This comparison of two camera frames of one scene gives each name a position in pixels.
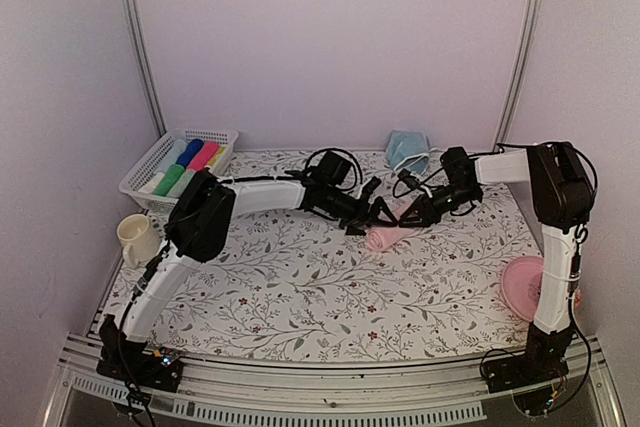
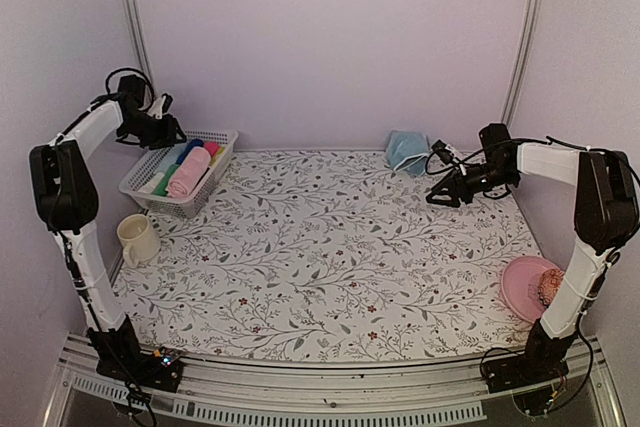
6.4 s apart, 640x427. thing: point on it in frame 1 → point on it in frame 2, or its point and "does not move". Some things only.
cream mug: (139, 237) does not move
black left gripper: (373, 219) → (168, 137)
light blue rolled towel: (177, 149) does not move
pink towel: (383, 238) → (190, 170)
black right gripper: (428, 218) → (451, 181)
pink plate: (521, 281) does not move
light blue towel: (408, 150) does not move
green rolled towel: (169, 179) does not move
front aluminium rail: (432, 392) does not move
